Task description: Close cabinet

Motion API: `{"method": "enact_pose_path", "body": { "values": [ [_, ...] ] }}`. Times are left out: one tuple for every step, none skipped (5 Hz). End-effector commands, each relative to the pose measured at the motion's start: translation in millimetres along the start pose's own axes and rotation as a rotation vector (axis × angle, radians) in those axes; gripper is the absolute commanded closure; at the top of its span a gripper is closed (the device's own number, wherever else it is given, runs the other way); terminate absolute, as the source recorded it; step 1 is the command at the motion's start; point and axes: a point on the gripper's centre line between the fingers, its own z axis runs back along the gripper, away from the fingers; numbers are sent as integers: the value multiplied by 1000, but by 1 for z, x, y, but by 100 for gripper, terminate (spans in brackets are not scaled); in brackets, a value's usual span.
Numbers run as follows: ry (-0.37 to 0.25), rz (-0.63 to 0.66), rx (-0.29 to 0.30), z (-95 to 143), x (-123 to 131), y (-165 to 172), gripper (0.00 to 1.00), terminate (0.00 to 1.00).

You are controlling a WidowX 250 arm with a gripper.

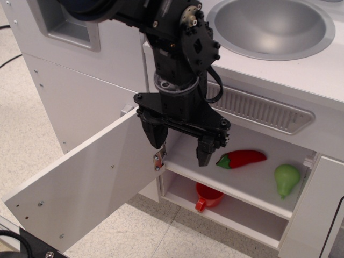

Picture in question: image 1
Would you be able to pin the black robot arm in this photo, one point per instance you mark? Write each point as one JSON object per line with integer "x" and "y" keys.
{"x": 184, "y": 50}

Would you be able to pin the silver round sink basin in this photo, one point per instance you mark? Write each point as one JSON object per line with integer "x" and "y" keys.
{"x": 271, "y": 30}

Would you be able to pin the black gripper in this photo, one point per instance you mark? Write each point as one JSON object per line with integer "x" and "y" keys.
{"x": 188, "y": 114}

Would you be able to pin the white toy kitchen cabinet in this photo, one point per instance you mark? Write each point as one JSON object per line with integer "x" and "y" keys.
{"x": 291, "y": 111}

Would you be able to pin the white toy fridge unit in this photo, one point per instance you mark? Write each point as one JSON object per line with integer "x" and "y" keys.
{"x": 84, "y": 72}

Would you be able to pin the white cabinet door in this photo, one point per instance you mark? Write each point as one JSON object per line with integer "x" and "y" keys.
{"x": 66, "y": 200}

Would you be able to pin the black mounting plate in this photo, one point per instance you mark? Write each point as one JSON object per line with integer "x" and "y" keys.
{"x": 39, "y": 248}

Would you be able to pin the red plastic cup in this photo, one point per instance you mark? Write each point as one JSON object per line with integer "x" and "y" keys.
{"x": 207, "y": 197}

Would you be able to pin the red toy chili pepper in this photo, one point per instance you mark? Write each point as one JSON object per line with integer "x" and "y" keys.
{"x": 239, "y": 158}

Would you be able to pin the green toy pear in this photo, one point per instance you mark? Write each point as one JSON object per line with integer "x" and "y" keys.
{"x": 286, "y": 178}

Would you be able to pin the silver lower door hinge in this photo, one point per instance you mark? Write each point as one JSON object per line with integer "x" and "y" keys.
{"x": 158, "y": 158}

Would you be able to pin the grey fridge door handle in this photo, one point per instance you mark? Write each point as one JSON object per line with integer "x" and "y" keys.
{"x": 126, "y": 109}

